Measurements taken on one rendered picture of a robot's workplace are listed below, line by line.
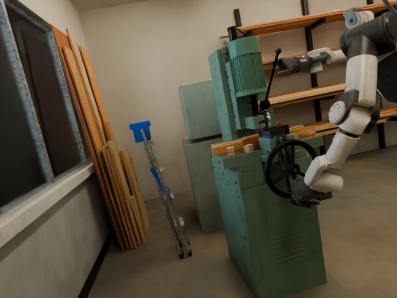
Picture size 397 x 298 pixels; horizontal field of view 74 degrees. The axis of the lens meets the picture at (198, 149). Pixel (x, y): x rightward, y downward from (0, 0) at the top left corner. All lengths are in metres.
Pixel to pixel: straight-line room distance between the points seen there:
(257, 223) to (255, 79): 0.79
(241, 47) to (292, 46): 2.83
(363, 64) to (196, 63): 3.07
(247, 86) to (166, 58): 2.49
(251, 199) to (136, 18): 3.14
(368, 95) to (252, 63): 0.72
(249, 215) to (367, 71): 0.90
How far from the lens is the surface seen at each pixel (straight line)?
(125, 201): 2.62
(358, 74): 1.02
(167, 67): 3.87
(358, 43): 1.08
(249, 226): 1.54
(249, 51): 1.54
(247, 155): 1.43
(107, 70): 3.95
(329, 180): 1.08
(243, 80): 1.53
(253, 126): 1.56
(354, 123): 0.99
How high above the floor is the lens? 1.19
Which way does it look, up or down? 9 degrees down
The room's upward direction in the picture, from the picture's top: 11 degrees counter-clockwise
